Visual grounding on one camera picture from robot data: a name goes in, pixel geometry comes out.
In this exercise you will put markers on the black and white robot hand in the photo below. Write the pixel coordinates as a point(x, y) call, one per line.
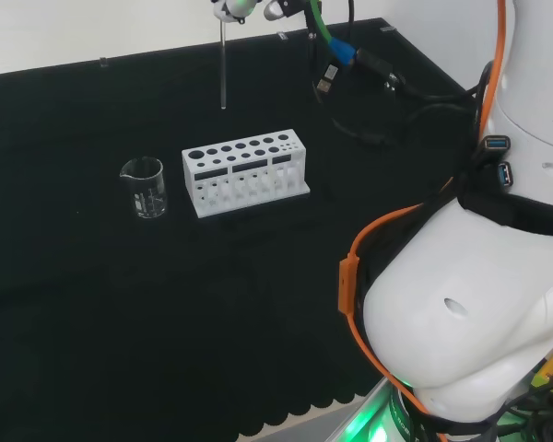
point(239, 8)

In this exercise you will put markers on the clear glass rod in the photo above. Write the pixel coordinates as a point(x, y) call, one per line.
point(223, 64)

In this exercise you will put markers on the white test tube rack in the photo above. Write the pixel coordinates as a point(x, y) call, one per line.
point(239, 159)

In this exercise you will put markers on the small clear glass beaker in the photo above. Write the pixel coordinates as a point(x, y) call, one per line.
point(149, 202)

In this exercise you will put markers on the grey rounded connector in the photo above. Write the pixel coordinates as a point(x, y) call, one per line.
point(274, 10)

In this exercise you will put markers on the black bench cloth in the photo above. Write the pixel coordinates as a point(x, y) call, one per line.
point(97, 299)

